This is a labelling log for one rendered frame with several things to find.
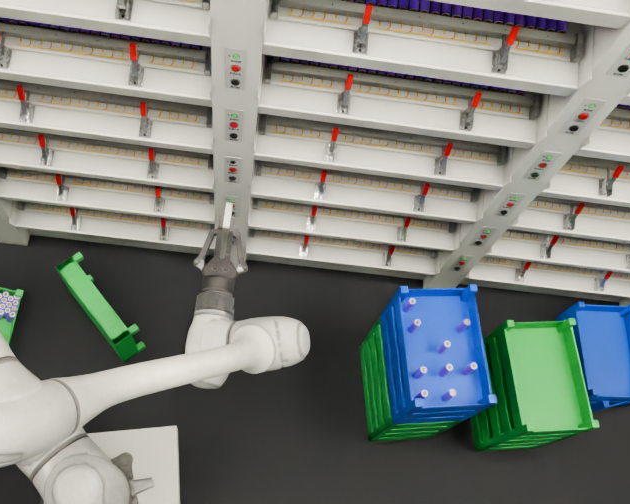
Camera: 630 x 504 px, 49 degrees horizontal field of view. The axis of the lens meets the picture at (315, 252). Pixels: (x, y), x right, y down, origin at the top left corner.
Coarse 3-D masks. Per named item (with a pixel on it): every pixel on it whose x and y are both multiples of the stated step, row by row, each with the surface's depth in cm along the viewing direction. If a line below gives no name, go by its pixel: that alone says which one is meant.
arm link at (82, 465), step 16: (64, 448) 154; (80, 448) 155; (96, 448) 158; (48, 464) 152; (64, 464) 149; (80, 464) 149; (96, 464) 151; (112, 464) 157; (48, 480) 149; (64, 480) 147; (80, 480) 147; (96, 480) 148; (112, 480) 152; (48, 496) 147; (64, 496) 146; (80, 496) 146; (96, 496) 147; (112, 496) 151; (128, 496) 165
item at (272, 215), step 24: (264, 216) 198; (288, 216) 198; (312, 216) 194; (336, 216) 200; (360, 216) 200; (384, 216) 201; (360, 240) 202; (384, 240) 200; (408, 240) 201; (432, 240) 202; (456, 240) 200
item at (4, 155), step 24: (0, 144) 174; (72, 144) 176; (24, 168) 177; (48, 168) 175; (72, 168) 176; (96, 168) 176; (120, 168) 177; (144, 168) 177; (168, 168) 178; (192, 168) 179
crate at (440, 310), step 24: (456, 288) 176; (408, 312) 177; (432, 312) 178; (456, 312) 179; (408, 336) 175; (432, 336) 176; (456, 336) 176; (480, 336) 172; (408, 360) 167; (432, 360) 173; (456, 360) 174; (480, 360) 172; (408, 384) 166; (432, 384) 171; (456, 384) 171; (480, 384) 172; (408, 408) 166; (432, 408) 164; (456, 408) 166; (480, 408) 169
